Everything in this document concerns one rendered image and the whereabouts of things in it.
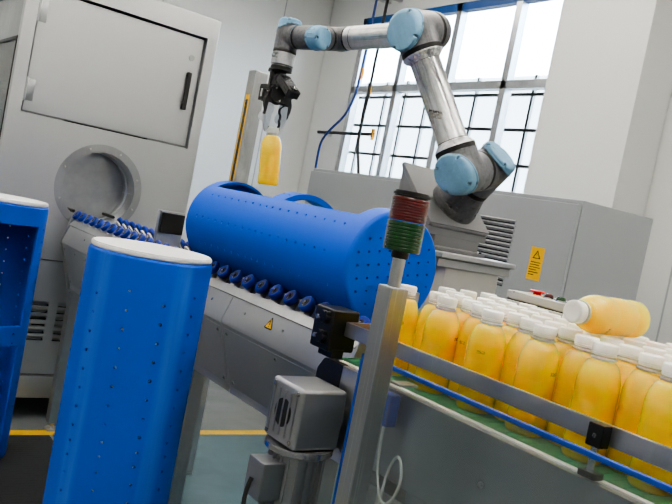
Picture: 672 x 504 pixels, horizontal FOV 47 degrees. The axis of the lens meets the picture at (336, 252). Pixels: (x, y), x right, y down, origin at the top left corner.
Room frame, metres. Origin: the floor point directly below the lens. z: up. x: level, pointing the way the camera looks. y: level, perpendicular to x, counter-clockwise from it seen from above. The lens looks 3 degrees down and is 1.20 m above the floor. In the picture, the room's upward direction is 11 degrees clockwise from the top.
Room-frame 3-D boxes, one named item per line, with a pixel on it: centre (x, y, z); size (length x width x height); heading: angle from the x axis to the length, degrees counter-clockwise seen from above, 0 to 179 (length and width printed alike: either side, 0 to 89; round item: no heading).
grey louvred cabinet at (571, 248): (4.27, -0.55, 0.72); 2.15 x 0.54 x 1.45; 35
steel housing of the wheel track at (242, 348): (2.66, 0.46, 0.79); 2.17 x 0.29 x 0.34; 36
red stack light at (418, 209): (1.29, -0.11, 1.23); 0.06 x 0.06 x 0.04
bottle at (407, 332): (1.59, -0.16, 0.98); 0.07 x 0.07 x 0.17
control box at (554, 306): (1.82, -0.52, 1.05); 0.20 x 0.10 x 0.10; 36
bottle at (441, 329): (1.49, -0.23, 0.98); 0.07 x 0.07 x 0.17
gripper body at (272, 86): (2.52, 0.29, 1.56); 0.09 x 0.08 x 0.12; 36
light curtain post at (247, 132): (3.21, 0.45, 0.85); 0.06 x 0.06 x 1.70; 36
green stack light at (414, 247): (1.29, -0.11, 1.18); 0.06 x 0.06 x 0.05
